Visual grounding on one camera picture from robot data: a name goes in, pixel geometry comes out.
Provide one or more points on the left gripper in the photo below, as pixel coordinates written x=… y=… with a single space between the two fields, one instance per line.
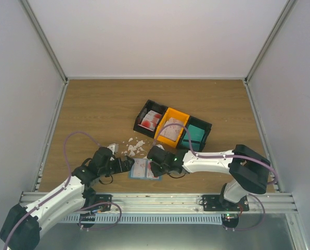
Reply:
x=126 y=167

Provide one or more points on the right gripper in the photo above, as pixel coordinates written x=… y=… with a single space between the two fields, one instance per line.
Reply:
x=155 y=171

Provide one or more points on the white floral credit card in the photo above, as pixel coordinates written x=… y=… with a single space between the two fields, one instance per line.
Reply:
x=139 y=168

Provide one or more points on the red dotted credit card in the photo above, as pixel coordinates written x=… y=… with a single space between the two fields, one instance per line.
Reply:
x=149 y=173

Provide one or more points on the blue leather card holder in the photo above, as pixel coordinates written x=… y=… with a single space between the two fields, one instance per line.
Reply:
x=145 y=174

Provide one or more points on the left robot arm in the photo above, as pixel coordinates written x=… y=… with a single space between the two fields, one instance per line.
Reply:
x=24 y=226

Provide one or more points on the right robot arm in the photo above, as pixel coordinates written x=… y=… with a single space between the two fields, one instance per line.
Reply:
x=249 y=169

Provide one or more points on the red and white card stack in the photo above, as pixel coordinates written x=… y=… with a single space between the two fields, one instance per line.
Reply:
x=150 y=120

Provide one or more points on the teal card stack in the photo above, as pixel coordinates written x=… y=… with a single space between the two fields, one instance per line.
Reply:
x=196 y=135

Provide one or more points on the black bin with red cards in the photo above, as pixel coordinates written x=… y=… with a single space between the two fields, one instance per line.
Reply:
x=149 y=105

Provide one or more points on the black bin with teal cards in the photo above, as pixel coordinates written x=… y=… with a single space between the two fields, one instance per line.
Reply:
x=198 y=123

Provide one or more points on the yellow bin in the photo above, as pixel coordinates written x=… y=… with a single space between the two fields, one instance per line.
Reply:
x=171 y=112

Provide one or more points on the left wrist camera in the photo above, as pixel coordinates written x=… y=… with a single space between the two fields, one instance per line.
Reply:
x=114 y=147

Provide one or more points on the white perforated cable duct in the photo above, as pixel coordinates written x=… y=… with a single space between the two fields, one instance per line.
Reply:
x=154 y=219

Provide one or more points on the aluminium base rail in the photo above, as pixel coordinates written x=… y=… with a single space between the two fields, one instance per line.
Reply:
x=191 y=203

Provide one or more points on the left aluminium frame post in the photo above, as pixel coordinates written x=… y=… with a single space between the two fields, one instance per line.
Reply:
x=43 y=38

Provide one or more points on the aluminium frame post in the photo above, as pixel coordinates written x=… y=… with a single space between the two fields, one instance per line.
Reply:
x=289 y=5
x=43 y=38

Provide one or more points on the right aluminium frame post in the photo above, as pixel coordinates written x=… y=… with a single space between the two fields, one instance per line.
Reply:
x=289 y=5

